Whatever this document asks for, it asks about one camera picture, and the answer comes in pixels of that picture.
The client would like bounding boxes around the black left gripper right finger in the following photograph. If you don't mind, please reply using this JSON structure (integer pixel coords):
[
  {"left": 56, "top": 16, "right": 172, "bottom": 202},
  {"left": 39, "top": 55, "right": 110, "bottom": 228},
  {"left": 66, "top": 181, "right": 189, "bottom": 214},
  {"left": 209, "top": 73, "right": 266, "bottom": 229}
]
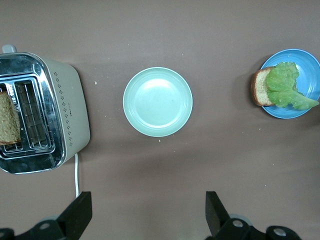
[{"left": 205, "top": 191, "right": 301, "bottom": 240}]

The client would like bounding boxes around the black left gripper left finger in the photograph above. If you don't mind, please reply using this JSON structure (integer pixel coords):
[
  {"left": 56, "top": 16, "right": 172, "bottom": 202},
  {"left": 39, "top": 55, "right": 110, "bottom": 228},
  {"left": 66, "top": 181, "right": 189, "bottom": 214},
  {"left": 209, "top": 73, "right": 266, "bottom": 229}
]
[{"left": 0, "top": 191, "right": 93, "bottom": 240}]

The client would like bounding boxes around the brown bread slice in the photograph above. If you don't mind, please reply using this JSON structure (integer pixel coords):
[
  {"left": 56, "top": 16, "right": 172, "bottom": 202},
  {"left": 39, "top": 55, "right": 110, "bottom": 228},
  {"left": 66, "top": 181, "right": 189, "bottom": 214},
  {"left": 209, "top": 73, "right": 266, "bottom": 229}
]
[
  {"left": 0, "top": 91, "right": 23, "bottom": 146},
  {"left": 250, "top": 66, "right": 298, "bottom": 107}
]

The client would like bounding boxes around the green lettuce leaf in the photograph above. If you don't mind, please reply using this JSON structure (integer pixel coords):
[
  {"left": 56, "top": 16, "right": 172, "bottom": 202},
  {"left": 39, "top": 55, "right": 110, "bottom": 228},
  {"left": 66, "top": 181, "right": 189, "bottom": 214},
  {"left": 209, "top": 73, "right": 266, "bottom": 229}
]
[{"left": 265, "top": 61, "right": 320, "bottom": 111}]

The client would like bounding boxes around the light green plate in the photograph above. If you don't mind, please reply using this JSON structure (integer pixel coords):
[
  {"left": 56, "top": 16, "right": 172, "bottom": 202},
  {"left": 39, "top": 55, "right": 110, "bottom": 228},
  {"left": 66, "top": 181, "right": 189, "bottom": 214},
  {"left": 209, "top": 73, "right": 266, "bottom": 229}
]
[{"left": 122, "top": 66, "right": 194, "bottom": 138}]

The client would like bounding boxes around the blue plate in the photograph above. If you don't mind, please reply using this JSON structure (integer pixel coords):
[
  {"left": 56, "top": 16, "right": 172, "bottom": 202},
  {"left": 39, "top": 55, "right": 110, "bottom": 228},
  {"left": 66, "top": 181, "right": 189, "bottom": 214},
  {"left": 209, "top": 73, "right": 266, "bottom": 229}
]
[{"left": 259, "top": 48, "right": 320, "bottom": 120}]

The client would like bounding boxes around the beige chrome two-slot toaster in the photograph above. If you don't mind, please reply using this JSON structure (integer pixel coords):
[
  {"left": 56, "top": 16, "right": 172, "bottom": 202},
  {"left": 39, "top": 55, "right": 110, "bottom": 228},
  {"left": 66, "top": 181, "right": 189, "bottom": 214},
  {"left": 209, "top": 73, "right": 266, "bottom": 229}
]
[{"left": 0, "top": 44, "right": 91, "bottom": 175}]

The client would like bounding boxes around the white toaster power cable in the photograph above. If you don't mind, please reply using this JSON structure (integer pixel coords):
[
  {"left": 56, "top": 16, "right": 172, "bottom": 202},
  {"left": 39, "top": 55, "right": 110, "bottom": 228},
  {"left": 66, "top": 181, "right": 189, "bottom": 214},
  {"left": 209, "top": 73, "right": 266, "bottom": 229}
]
[{"left": 74, "top": 153, "right": 81, "bottom": 198}]

